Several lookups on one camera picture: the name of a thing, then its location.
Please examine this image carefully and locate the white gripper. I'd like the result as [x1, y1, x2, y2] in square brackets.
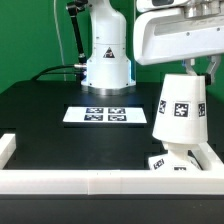
[133, 7, 224, 85]

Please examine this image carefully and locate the white lamp shade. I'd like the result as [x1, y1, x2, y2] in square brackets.
[153, 74, 208, 144]

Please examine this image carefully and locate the white lamp base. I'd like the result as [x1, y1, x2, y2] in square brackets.
[148, 142, 200, 172]

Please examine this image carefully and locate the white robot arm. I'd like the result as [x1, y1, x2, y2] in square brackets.
[82, 0, 224, 95]

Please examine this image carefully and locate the white marker tag board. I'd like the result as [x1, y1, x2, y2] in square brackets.
[63, 106, 147, 124]

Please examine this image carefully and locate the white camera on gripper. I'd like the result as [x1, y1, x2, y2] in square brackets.
[136, 0, 190, 13]

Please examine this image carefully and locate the white U-shaped frame wall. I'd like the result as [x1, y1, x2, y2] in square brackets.
[0, 134, 224, 195]

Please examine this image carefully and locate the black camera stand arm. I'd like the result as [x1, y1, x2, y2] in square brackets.
[66, 0, 88, 70]

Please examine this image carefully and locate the black cable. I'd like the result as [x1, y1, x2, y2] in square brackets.
[30, 63, 88, 83]

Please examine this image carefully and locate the white thin cable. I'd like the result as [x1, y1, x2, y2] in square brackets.
[53, 0, 67, 82]

